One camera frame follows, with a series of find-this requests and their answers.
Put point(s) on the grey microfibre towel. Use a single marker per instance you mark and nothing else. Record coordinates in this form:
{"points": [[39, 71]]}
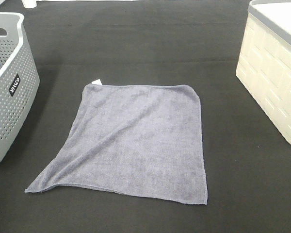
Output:
{"points": [[138, 140]]}

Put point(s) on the black felt table mat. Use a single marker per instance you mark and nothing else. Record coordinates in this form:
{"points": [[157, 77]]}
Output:
{"points": [[247, 161]]}

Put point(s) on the cream plastic storage box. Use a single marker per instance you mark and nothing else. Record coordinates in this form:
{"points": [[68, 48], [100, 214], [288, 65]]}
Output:
{"points": [[264, 64]]}

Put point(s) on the grey perforated plastic basket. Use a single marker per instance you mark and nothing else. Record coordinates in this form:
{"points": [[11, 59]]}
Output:
{"points": [[19, 79]]}

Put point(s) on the white cylindrical object at back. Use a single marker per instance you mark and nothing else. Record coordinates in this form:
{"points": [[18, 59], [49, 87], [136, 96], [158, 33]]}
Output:
{"points": [[29, 4]]}

